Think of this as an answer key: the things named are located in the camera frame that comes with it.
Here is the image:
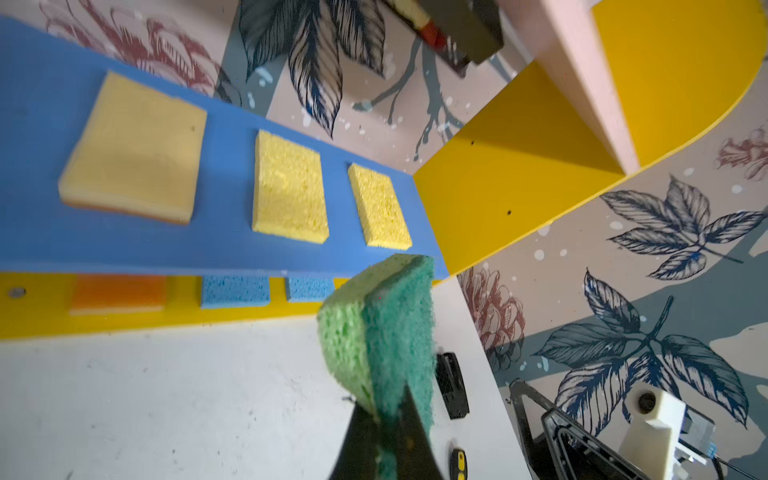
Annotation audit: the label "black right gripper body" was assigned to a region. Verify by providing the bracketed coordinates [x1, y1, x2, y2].
[542, 408, 648, 480]

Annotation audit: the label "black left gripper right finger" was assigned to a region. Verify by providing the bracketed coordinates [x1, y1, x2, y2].
[393, 385, 443, 480]

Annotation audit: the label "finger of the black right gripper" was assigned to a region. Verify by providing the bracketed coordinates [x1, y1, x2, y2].
[509, 380, 564, 479]

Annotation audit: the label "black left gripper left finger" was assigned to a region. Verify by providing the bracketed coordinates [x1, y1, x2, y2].
[328, 403, 380, 480]

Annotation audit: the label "dark green scouring sponge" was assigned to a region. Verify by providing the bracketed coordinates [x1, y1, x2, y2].
[317, 254, 436, 479]

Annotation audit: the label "blue cellulose sponge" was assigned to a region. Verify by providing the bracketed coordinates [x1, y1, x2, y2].
[201, 275, 271, 309]
[286, 277, 335, 303]

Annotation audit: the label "yellow sponge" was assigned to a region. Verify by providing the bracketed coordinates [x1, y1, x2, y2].
[348, 164, 413, 251]
[252, 130, 330, 244]

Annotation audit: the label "orange rectangular sponge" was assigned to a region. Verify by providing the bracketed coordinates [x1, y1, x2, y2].
[69, 274, 167, 316]

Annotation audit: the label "beige orange-backed sponge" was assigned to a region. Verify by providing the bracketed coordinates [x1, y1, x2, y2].
[58, 72, 207, 224]

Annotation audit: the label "yellow shelf pink blue boards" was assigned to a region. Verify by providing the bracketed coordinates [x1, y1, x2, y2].
[0, 0, 768, 342]

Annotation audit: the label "black box behind shelf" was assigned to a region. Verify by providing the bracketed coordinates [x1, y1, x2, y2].
[386, 0, 504, 77]

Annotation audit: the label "black yellow screwdriver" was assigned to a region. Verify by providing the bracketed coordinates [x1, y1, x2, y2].
[449, 448, 468, 480]

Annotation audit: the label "black binder clip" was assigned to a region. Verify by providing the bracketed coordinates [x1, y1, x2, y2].
[436, 352, 470, 420]

